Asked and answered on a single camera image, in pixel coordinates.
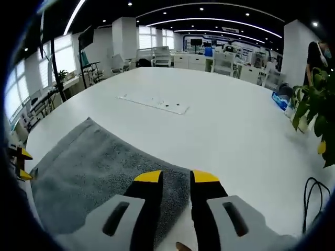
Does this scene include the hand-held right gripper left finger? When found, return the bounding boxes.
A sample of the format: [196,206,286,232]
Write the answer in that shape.
[56,169,164,251]

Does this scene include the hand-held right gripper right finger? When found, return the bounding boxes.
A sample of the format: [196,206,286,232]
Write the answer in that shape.
[190,169,296,251]

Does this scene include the grey towel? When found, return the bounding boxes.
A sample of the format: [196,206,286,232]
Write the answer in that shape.
[29,117,194,249]

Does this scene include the person's right hand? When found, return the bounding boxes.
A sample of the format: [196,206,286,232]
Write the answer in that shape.
[175,241,193,251]

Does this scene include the small black monitor on stand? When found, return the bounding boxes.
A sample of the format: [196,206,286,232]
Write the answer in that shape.
[78,25,95,50]

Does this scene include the blue tissue packet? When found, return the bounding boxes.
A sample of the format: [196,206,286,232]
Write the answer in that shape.
[271,90,292,111]

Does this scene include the white office chair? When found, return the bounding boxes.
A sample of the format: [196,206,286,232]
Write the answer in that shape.
[152,46,173,69]
[213,51,236,77]

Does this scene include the green potted plant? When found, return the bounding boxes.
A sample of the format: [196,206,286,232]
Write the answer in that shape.
[291,67,335,168]

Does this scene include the white table cable cover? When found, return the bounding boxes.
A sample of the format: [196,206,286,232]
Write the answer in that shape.
[116,94,191,115]

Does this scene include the black coiled cable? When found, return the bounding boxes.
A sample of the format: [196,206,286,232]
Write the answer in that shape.
[301,177,332,235]

